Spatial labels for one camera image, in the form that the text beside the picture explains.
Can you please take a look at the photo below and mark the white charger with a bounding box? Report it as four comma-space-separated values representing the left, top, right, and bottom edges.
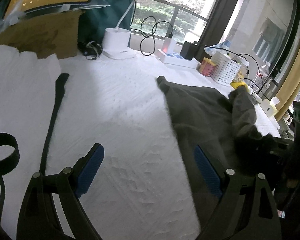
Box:
162, 37, 177, 55

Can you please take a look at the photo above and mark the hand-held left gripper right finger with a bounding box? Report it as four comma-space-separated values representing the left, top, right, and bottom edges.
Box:
194, 144, 283, 240

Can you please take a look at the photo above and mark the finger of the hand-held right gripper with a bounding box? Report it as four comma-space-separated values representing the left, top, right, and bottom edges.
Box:
259, 134, 294, 157

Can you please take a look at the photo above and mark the long black cable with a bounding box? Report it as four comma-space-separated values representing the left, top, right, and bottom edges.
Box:
231, 54, 278, 98

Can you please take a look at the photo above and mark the person's right hand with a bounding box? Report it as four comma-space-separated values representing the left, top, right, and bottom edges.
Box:
286, 176, 298, 189

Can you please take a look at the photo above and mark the white desk lamp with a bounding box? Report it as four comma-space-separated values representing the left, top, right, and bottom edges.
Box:
102, 0, 189, 60

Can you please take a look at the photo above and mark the flat black strap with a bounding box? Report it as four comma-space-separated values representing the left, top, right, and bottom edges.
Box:
39, 73, 70, 178

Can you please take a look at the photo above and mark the white perforated plastic basket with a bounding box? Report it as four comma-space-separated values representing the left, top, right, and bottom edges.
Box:
210, 52, 242, 85

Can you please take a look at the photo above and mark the balcony railing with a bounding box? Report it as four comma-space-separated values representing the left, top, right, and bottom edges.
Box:
135, 0, 208, 40

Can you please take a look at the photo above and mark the clear water bottle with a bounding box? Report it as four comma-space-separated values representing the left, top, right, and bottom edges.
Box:
252, 64, 272, 93

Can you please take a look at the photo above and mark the yellow duck snack bag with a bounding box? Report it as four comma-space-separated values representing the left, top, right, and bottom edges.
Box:
229, 81, 249, 92

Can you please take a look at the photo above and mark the pink jar with yellow lid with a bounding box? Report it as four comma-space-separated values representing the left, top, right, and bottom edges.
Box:
199, 57, 217, 77

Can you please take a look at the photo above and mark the yellow white tissue box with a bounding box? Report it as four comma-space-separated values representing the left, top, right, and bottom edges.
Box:
261, 97, 280, 117

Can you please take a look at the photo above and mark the yellow board in plastic wrap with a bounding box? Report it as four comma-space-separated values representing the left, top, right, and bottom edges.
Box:
0, 0, 112, 34

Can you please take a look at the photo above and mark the black charger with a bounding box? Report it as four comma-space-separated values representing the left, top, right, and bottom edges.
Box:
180, 41, 198, 60

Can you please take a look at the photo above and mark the white textured table cloth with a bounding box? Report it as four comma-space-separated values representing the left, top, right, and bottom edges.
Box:
0, 45, 282, 240

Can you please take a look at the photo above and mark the yellow curtain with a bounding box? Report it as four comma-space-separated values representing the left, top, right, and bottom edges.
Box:
275, 12, 300, 123

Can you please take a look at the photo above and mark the white power strip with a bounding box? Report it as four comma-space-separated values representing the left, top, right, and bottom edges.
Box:
157, 49, 200, 69

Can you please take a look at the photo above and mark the olive green t-shirt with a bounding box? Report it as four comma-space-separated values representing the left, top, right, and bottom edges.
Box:
156, 76, 280, 240

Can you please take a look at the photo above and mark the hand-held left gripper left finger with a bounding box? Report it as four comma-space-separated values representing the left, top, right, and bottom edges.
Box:
16, 143, 105, 240

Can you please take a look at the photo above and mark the looped black charging cable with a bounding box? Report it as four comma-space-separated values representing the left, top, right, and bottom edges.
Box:
140, 16, 174, 56

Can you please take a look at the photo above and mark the clear snack jar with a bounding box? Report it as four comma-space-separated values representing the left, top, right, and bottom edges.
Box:
234, 61, 250, 84

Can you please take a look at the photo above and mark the teal fabric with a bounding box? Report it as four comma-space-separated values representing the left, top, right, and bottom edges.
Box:
80, 0, 138, 48

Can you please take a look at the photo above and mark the black velcro loop strap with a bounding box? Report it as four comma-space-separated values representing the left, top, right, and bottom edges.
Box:
0, 132, 19, 224

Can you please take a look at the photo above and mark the black window post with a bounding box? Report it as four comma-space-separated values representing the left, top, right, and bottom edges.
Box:
194, 0, 245, 53

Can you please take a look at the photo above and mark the coiled black cable bundle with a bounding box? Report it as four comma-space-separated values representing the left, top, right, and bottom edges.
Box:
77, 41, 103, 61

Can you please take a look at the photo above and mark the brown cardboard box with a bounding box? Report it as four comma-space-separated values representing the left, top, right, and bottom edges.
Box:
0, 9, 85, 59

